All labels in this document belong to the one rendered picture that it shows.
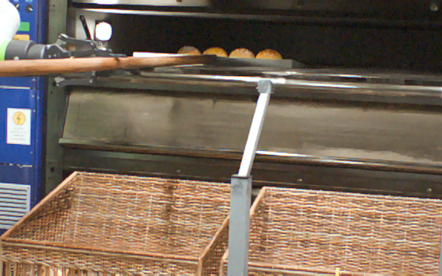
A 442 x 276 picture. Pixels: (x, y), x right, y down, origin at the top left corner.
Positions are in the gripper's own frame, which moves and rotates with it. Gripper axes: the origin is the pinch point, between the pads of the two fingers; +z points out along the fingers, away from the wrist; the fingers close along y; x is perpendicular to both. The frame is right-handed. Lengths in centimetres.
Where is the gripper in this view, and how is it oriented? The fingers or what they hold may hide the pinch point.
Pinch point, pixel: (111, 63)
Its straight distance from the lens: 254.3
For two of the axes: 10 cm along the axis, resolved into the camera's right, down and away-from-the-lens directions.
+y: -0.5, 9.9, 0.9
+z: 9.7, 0.7, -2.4
